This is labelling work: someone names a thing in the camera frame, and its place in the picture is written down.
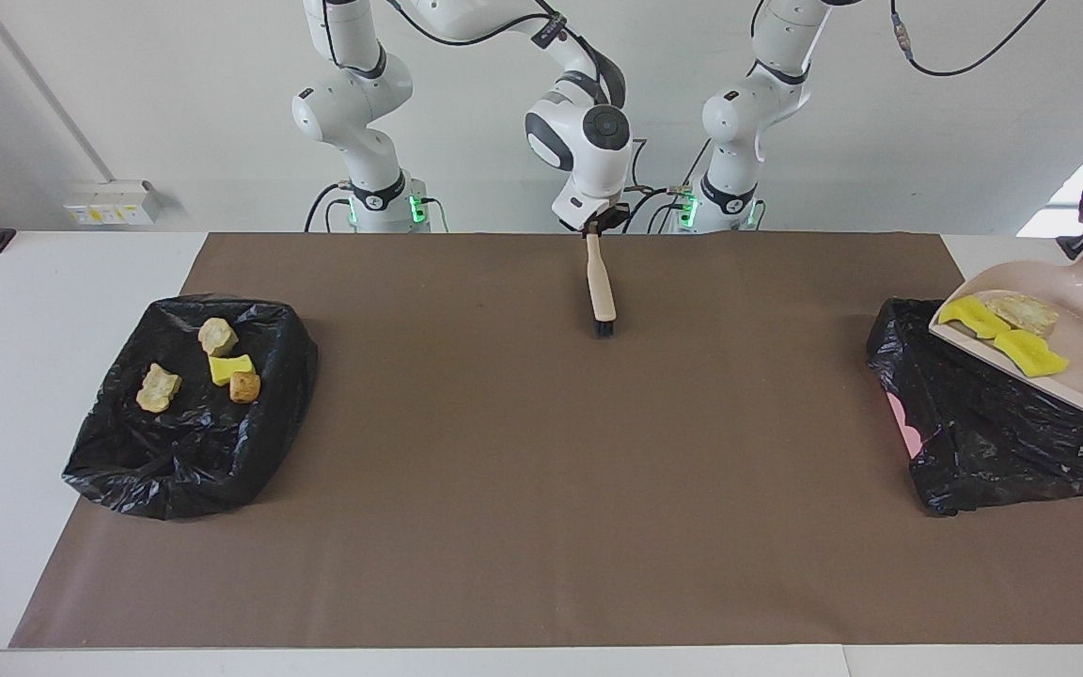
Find beige brush black bristles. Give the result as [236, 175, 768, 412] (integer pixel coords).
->
[585, 233, 619, 338]

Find striped bread roll piece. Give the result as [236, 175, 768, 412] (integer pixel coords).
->
[985, 294, 1061, 337]

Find yellow L-shaped sponge piece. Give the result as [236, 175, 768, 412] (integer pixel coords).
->
[936, 294, 1012, 341]

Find green and yellow sponge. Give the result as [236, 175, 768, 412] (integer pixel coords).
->
[209, 353, 256, 386]

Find pale bread chunk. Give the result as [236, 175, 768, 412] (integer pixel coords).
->
[135, 363, 182, 414]

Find black plastic trash bag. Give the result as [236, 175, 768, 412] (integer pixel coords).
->
[866, 296, 1083, 516]
[62, 296, 320, 521]

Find pink bin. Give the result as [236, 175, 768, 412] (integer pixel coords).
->
[887, 393, 923, 460]

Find brown table mat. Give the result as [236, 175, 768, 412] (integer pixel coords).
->
[10, 232, 1083, 650]

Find black base cable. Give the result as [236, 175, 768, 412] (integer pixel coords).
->
[305, 183, 353, 233]
[621, 186, 693, 234]

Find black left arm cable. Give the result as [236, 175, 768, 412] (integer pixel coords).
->
[889, 0, 1050, 78]

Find white wall socket box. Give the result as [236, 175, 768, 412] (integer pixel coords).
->
[64, 181, 165, 227]

